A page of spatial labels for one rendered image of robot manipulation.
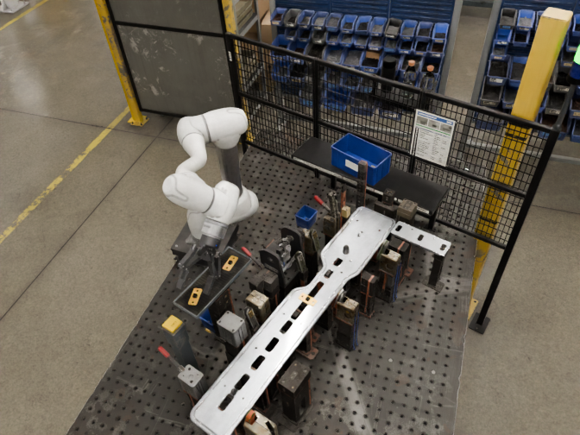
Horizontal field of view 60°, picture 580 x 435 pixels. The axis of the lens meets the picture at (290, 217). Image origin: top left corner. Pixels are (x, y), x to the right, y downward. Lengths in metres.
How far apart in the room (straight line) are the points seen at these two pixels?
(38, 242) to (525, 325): 3.65
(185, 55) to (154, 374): 2.90
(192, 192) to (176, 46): 2.98
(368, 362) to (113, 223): 2.59
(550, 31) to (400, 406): 1.68
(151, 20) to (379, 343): 3.28
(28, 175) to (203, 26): 2.13
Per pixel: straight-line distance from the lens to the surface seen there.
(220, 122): 2.31
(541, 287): 3.91
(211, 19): 4.35
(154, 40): 4.76
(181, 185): 1.77
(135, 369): 2.65
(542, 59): 2.41
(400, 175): 2.89
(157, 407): 2.53
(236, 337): 2.18
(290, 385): 2.10
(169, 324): 2.16
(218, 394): 2.14
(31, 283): 4.22
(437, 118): 2.65
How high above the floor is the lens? 2.91
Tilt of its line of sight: 46 degrees down
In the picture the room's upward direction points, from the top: 4 degrees counter-clockwise
